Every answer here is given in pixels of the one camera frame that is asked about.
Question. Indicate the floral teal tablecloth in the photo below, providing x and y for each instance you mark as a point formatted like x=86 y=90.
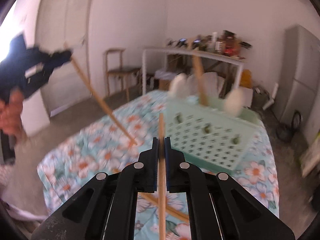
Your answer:
x=102 y=147

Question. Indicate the wooden chair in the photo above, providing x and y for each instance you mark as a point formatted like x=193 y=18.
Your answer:
x=123 y=73

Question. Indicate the yellow plastic bag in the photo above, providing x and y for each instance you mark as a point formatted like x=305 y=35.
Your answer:
x=246 y=79

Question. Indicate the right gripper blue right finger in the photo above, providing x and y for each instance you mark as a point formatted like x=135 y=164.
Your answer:
x=184 y=177

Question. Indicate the white side table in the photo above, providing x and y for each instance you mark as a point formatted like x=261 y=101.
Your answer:
x=196 y=55

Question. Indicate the snack clutter on table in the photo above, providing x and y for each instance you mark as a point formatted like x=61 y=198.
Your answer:
x=227 y=44

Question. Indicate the mint green utensil holder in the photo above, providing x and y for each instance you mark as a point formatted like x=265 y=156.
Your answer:
x=207 y=136

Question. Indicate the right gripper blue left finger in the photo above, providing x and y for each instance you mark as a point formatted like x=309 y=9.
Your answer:
x=120 y=194

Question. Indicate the rice cooker on floor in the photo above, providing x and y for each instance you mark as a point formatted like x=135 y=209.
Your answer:
x=285 y=133

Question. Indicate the white sack under table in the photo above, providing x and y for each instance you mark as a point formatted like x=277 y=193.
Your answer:
x=213 y=84

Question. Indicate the white ceramic spoon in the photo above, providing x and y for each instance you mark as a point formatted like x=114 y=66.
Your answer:
x=178 y=87
x=234 y=102

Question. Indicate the person's left hand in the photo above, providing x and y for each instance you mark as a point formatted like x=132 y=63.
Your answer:
x=11 y=123

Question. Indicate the white door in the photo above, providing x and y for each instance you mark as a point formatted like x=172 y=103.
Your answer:
x=61 y=31

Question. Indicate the silver refrigerator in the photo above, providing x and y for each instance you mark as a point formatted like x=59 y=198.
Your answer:
x=299 y=80

